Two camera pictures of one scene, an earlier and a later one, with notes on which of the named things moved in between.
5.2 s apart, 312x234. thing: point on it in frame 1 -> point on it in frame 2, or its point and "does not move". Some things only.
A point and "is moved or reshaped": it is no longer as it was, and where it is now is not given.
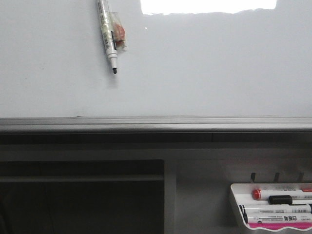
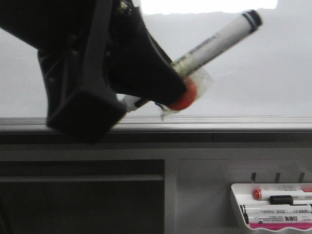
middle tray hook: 276,177 does not move
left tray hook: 253,176 does not move
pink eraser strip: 274,225 does not move
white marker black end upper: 275,209 does not move
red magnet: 118,30 is moved or reshaped
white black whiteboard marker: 108,36 is moved or reshaped
